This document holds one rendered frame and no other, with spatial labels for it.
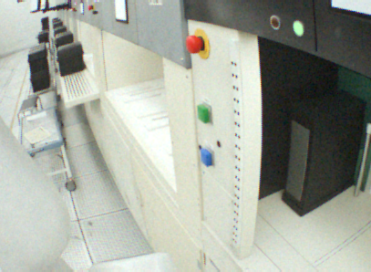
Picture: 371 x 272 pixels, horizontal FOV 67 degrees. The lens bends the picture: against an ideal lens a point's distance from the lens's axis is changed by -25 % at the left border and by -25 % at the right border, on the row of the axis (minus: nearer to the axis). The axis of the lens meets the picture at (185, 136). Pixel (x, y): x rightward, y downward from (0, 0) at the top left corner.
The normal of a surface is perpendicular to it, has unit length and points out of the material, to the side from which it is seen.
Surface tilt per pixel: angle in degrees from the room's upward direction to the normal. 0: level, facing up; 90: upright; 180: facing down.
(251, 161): 90
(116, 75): 90
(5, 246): 85
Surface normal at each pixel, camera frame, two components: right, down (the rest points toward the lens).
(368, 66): -0.91, 0.25
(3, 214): 0.55, 0.00
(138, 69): 0.40, 0.38
